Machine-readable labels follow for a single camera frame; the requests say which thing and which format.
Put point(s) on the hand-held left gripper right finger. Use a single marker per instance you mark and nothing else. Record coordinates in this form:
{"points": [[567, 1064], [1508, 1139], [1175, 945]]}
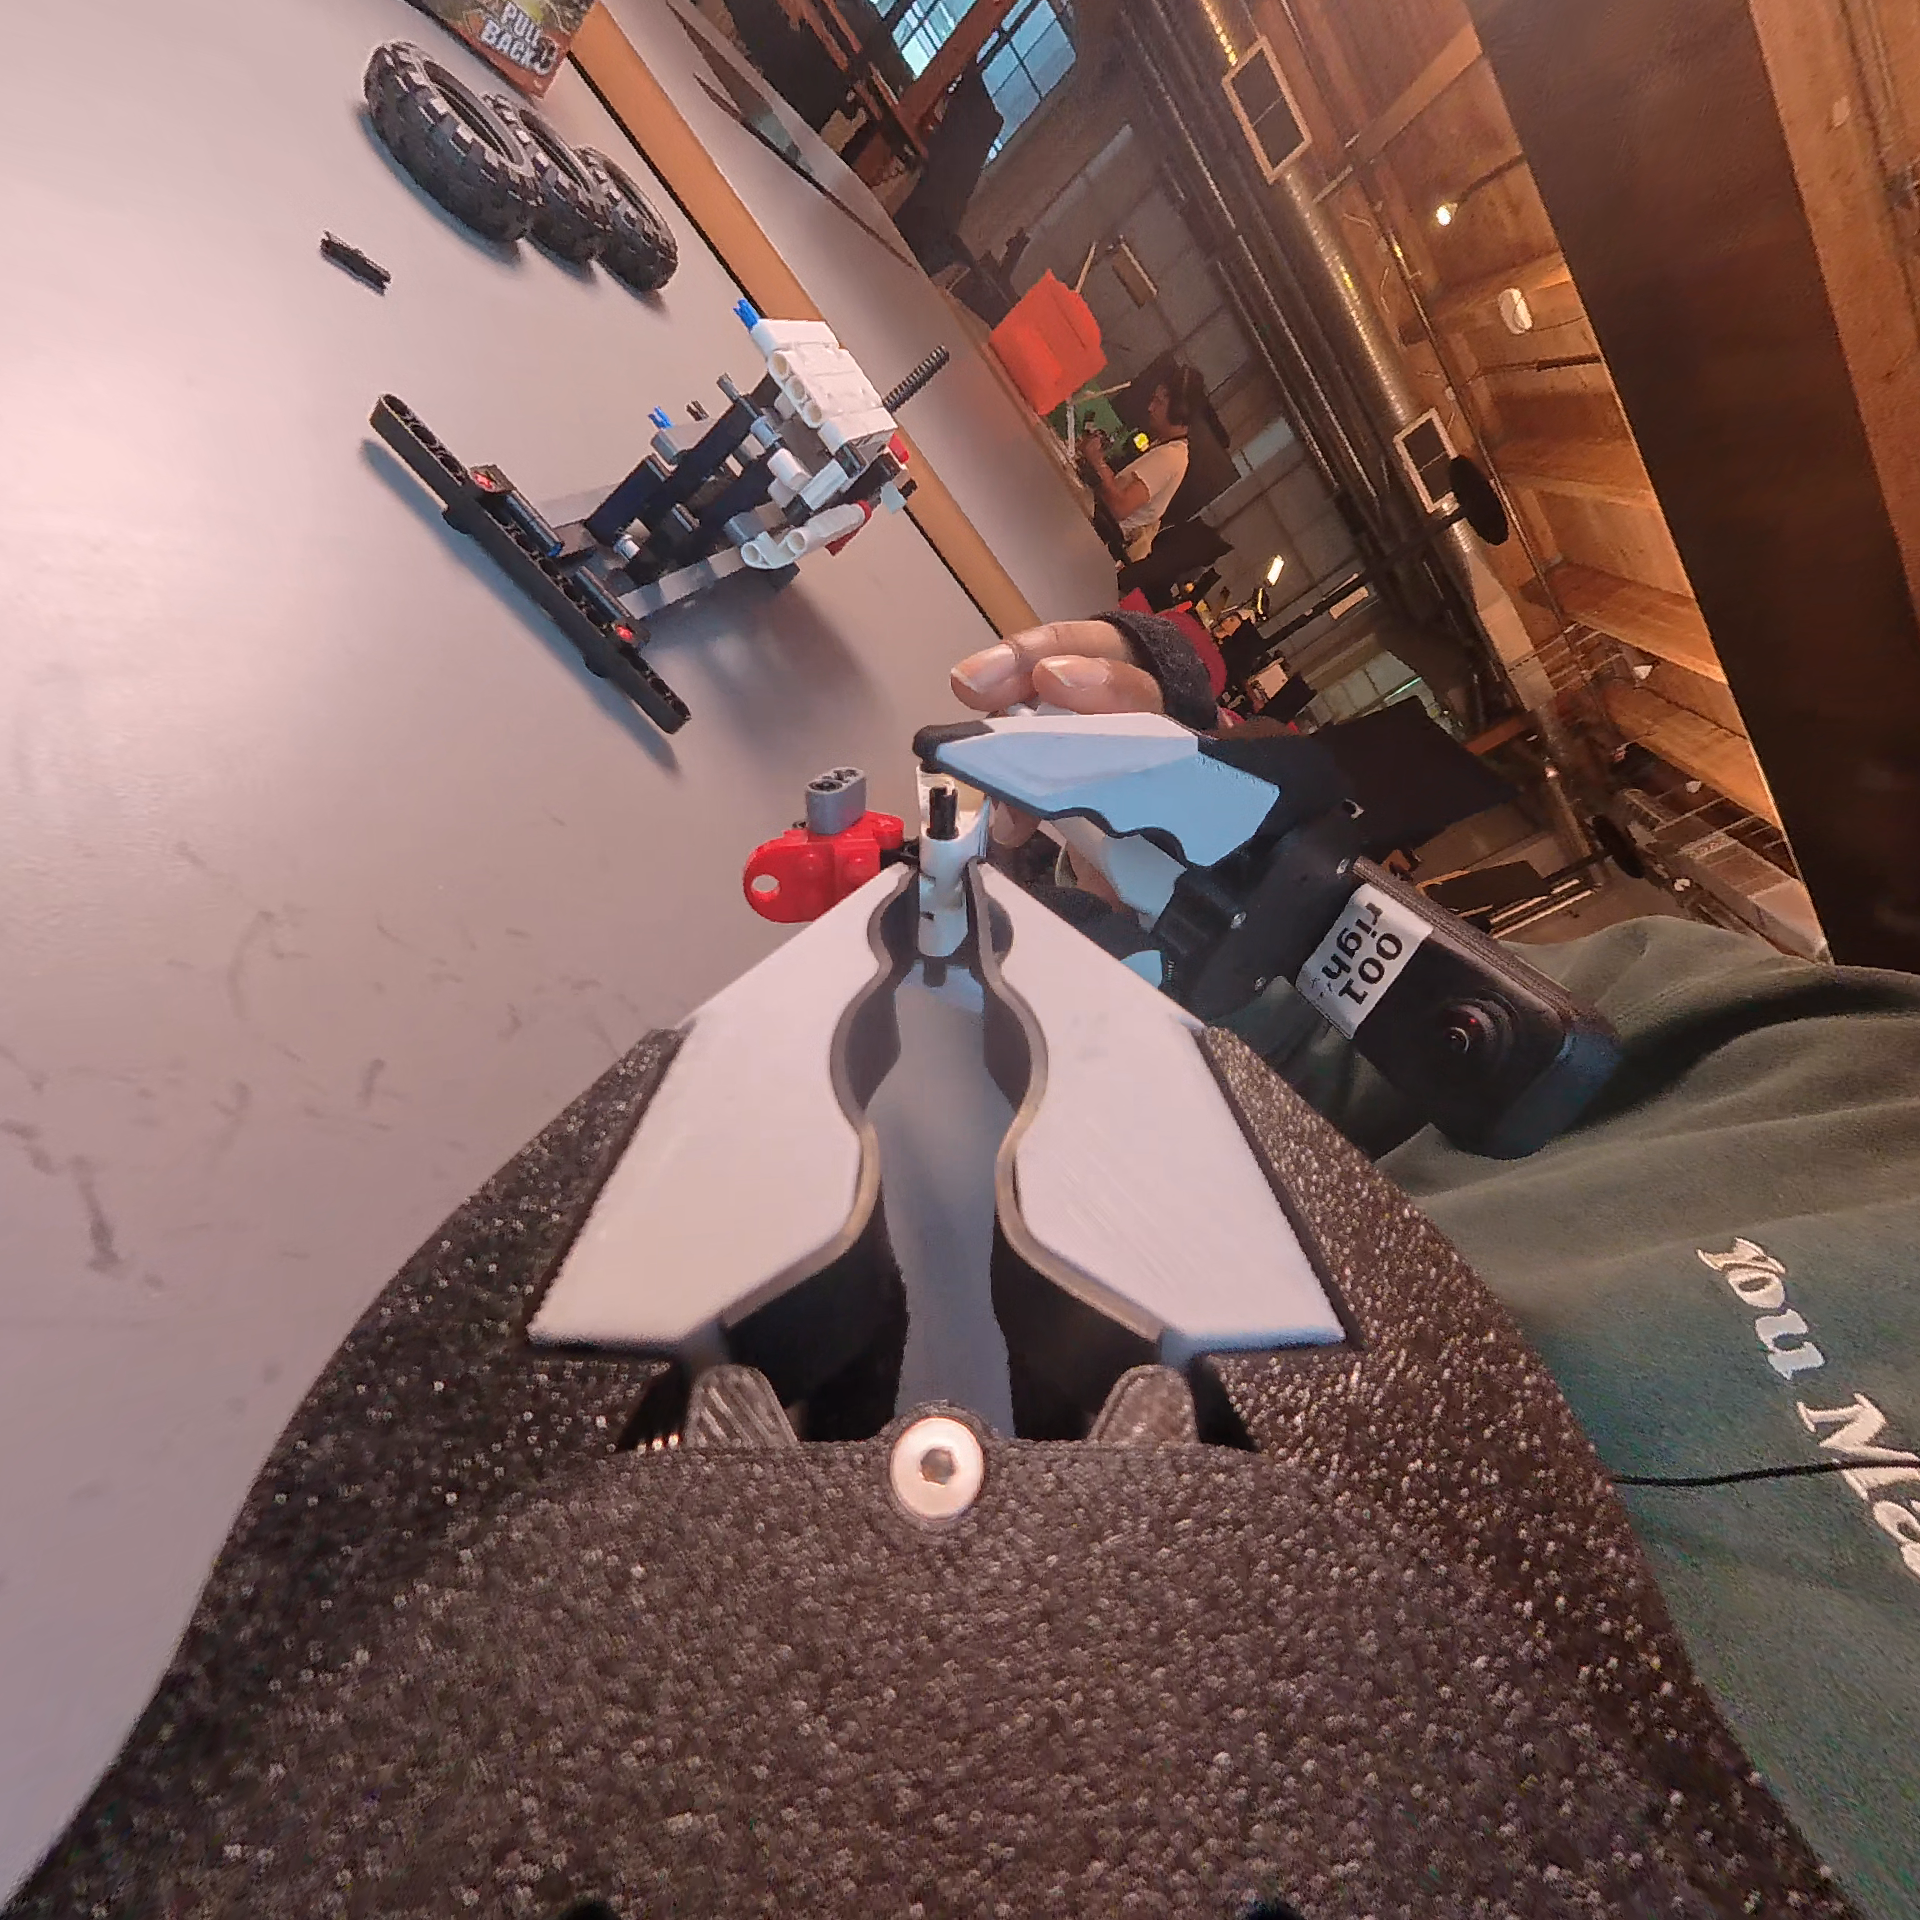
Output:
{"points": [[1156, 1186]]}

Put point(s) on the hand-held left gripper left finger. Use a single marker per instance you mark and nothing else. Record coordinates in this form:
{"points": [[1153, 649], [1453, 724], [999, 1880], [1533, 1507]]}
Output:
{"points": [[721, 1186]]}

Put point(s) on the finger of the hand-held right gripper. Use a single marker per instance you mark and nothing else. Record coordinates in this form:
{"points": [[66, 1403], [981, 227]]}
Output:
{"points": [[1105, 886], [1097, 776]]}

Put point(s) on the white toy brick piece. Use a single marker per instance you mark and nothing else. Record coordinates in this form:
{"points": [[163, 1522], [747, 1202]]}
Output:
{"points": [[947, 872]]}

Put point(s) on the red toy brick piece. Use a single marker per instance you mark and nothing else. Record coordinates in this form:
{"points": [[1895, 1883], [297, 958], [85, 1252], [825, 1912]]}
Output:
{"points": [[818, 855]]}

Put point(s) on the grey desk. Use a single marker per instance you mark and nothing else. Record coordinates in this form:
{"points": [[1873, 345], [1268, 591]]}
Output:
{"points": [[300, 841]]}

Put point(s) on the person's right hand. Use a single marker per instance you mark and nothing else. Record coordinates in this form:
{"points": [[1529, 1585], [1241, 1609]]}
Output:
{"points": [[1052, 668]]}

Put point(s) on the red plastic seat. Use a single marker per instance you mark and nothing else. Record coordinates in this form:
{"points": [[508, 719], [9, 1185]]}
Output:
{"points": [[1201, 644]]}

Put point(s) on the orange crate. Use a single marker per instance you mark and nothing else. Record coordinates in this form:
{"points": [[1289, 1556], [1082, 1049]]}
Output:
{"points": [[1052, 345]]}

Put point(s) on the green sweatshirt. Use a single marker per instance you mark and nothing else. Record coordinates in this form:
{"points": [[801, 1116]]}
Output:
{"points": [[1710, 1351]]}

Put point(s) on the toy vehicle chassis build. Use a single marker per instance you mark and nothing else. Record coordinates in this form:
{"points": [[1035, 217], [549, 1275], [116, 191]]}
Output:
{"points": [[661, 496]]}

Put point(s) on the wooden-edged table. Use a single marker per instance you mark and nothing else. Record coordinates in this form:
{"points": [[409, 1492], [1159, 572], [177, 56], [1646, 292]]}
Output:
{"points": [[871, 300]]}

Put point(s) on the black toy tyre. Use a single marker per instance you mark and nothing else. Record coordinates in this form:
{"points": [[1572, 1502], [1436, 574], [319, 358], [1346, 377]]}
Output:
{"points": [[631, 227], [557, 187], [451, 135]]}

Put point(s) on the large paned window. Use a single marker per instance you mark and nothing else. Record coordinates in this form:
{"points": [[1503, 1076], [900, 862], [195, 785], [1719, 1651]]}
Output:
{"points": [[977, 47]]}

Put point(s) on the small black brick piece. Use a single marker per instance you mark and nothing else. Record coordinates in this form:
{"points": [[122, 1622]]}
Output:
{"points": [[356, 262]]}

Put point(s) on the toy set cardboard box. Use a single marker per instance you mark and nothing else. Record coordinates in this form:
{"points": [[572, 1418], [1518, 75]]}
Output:
{"points": [[511, 30]]}

